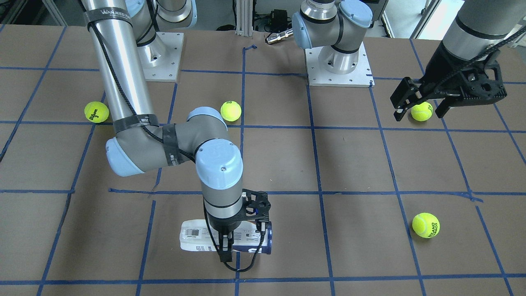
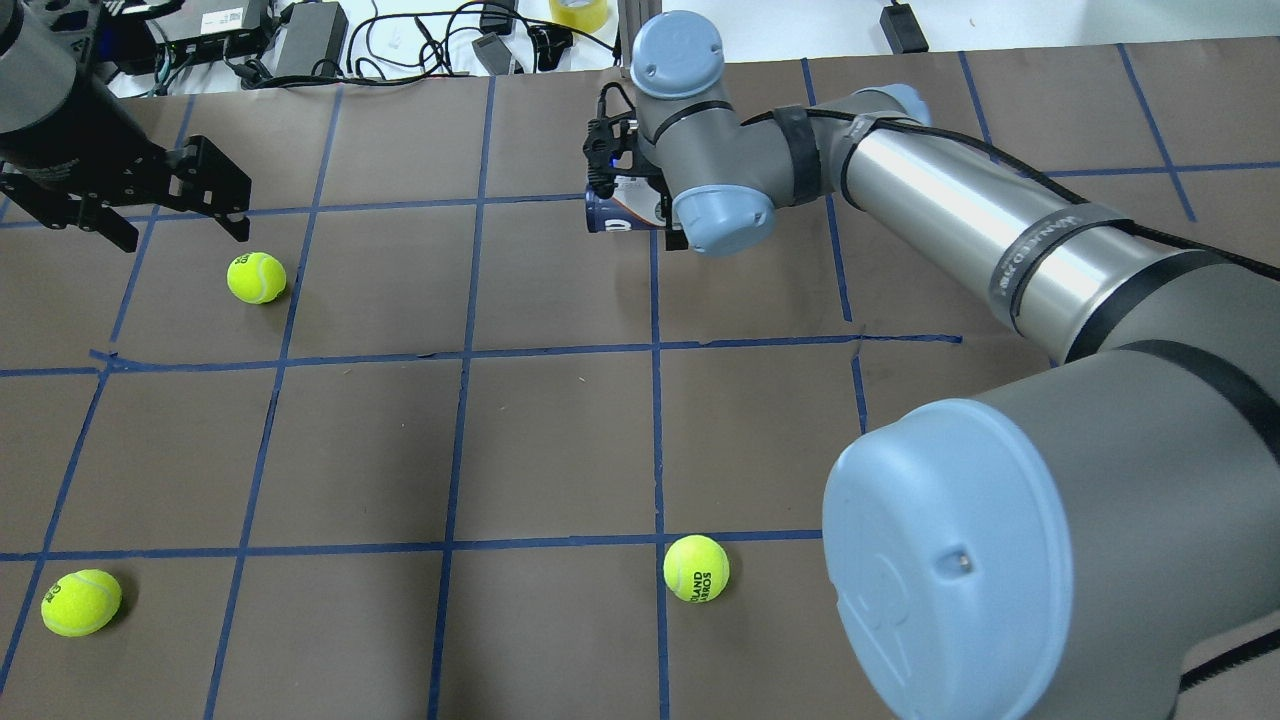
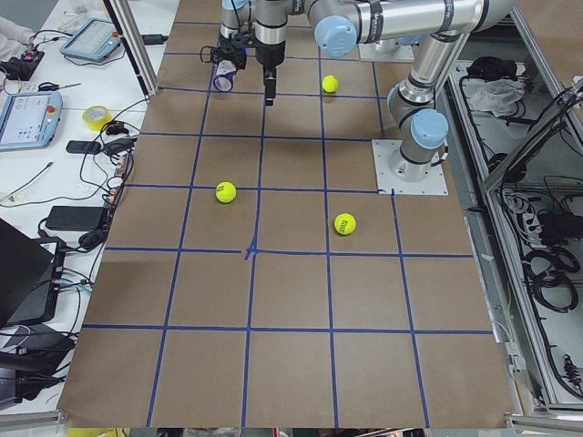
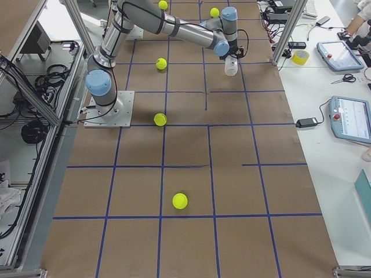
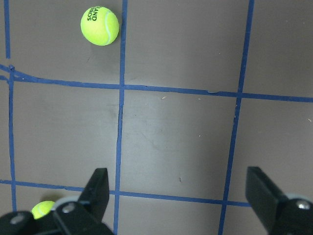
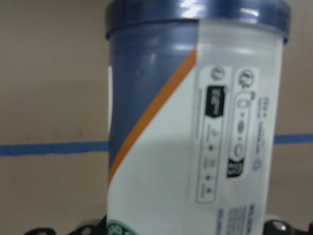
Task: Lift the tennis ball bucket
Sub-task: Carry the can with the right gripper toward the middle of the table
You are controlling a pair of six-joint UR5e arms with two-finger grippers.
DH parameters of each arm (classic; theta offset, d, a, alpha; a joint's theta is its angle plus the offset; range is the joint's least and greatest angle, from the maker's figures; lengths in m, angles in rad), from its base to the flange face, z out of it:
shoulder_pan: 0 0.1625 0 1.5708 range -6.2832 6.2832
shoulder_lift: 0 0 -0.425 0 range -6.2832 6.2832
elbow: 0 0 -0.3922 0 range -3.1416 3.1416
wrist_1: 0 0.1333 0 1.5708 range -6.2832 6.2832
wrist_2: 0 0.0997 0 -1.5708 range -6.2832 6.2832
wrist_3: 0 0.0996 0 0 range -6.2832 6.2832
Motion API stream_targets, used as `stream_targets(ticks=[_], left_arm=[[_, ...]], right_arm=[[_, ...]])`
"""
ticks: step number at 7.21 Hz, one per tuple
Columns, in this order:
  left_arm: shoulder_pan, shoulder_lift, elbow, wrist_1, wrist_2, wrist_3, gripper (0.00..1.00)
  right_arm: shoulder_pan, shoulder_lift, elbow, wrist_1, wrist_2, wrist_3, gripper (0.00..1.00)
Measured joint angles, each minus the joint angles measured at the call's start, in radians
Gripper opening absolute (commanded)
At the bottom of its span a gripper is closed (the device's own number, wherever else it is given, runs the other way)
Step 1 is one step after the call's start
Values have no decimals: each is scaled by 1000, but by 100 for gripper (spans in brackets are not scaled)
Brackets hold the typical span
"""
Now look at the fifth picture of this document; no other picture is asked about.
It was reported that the Roland Garros tennis ball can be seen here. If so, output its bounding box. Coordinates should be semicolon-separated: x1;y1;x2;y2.
80;6;119;46

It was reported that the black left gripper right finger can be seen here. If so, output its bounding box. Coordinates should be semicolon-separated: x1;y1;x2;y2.
245;166;313;235

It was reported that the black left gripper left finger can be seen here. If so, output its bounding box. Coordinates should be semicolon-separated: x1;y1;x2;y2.
53;168;113;235

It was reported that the tennis ball near left gripper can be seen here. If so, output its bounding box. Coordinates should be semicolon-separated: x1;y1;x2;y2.
31;201;55;219

